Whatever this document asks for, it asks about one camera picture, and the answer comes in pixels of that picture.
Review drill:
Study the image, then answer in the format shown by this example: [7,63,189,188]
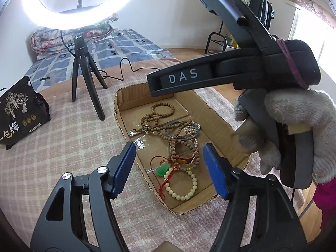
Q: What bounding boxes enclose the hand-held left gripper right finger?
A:
[203,143,301,252]

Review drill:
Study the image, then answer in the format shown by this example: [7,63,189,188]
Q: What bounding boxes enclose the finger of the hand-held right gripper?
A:
[190,0,279,50]
[146,46,264,97]

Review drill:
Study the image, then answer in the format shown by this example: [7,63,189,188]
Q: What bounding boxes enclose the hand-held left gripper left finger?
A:
[30,142,137,252]

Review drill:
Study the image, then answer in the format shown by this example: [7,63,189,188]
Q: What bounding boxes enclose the cream bead bracelet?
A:
[163,170,198,201]

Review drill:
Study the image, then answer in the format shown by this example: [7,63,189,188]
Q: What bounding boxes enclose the amber red bangle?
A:
[172,147,200,166]

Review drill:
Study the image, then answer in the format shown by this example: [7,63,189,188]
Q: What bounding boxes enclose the green pendant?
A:
[150,155,182,201]

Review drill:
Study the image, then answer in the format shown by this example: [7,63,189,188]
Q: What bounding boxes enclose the small wooden bead bracelet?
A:
[150,102,175,116]

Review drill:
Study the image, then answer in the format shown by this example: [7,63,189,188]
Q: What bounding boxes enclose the thin dark bangle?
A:
[165,121,200,149]

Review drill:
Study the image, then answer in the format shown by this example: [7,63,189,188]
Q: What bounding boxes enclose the white pearl bracelet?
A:
[182,123,202,139]

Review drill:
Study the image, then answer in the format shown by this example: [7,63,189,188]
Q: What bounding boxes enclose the long wooden bead necklace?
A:
[140,112,202,172]

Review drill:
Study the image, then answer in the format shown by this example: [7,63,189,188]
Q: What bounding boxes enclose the cardboard box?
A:
[113,83,250,215]

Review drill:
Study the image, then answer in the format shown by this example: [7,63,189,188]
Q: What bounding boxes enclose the person's right forearm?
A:
[314,177,336,212]

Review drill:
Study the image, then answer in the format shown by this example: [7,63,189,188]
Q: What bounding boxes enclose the person's right hand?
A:
[231,89,336,184]

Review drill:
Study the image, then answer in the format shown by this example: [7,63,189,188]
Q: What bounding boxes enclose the purple rubber band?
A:
[276,39,308,89]

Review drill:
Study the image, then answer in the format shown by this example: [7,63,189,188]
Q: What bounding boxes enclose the dark hanging clothes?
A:
[249,0,276,30]

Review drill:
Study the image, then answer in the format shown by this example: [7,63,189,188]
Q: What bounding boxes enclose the black clothes rack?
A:
[205,0,276,55]

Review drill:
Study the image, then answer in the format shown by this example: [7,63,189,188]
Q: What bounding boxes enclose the window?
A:
[291,5,336,74]

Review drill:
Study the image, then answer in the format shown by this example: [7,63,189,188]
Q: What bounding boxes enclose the pink plaid blanket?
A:
[0,58,315,252]

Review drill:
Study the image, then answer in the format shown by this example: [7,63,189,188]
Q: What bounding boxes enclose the floral curtain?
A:
[286,0,336,29]

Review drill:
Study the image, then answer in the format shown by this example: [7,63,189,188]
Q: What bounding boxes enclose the black tripod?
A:
[71,35,109,122]

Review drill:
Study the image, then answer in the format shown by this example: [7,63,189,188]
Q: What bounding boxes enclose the black snack bag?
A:
[0,76,51,150]

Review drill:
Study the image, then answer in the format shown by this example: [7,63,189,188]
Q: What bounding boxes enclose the folded floral quilt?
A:
[31,13,118,61]

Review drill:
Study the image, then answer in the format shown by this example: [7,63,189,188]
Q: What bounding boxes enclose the black ring light cable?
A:
[60,29,183,82]

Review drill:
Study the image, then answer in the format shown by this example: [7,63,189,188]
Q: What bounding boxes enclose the white ring light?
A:
[0,0,156,29]

